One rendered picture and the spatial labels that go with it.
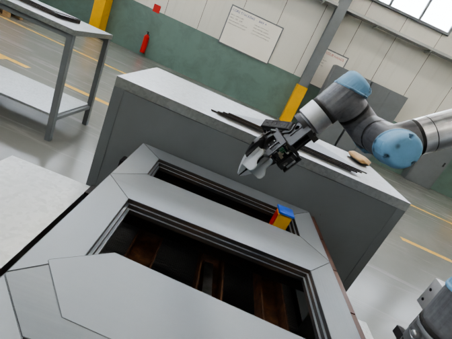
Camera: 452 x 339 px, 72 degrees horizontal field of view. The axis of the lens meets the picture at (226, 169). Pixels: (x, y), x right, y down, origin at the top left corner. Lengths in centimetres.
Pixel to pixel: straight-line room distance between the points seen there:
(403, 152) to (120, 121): 102
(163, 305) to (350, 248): 107
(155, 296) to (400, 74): 972
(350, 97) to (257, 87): 874
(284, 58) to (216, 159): 825
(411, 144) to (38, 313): 70
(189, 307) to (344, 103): 54
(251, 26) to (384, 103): 410
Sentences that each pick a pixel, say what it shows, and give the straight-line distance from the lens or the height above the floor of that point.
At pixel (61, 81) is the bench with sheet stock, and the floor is 54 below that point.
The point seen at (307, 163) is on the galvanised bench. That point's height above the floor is 103.
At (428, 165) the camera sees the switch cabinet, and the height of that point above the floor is 62.
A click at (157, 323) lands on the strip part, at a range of 63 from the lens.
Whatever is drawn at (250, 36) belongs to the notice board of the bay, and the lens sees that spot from 946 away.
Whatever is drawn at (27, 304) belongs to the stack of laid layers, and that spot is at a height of 85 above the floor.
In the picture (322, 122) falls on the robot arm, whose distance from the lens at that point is 76.
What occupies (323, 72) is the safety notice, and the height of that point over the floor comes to 166.
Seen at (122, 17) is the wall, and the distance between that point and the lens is 1041.
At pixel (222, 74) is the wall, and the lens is 954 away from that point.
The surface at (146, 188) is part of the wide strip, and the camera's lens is 98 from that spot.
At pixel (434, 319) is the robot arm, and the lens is 53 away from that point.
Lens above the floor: 132
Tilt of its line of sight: 20 degrees down
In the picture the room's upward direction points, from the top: 25 degrees clockwise
